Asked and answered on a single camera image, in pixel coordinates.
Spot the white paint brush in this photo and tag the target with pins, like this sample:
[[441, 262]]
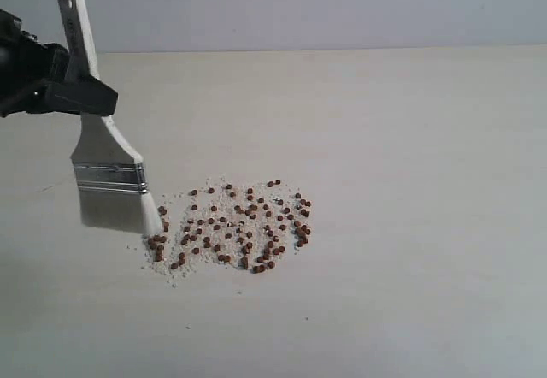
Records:
[[113, 190]]

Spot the pile of brown pellets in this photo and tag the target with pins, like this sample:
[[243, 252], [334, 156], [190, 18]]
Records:
[[235, 227]]

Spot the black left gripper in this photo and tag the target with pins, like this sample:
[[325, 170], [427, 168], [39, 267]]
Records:
[[32, 74]]

